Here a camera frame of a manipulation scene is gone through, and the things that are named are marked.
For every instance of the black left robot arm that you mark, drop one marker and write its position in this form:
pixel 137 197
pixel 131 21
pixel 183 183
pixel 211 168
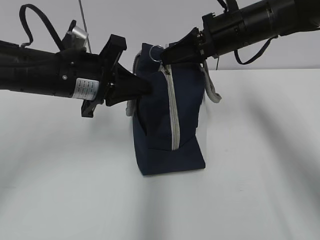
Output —
pixel 29 70

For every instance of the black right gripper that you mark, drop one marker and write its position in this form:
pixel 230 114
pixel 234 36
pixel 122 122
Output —
pixel 222 34

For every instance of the navy and white lunch bag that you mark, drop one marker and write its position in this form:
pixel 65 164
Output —
pixel 164 123

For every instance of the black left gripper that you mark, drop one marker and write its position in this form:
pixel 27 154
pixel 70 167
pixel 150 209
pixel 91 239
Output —
pixel 89 77

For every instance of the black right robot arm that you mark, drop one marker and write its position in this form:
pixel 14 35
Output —
pixel 270 19

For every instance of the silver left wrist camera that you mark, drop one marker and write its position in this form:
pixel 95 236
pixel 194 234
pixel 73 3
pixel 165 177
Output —
pixel 75 37

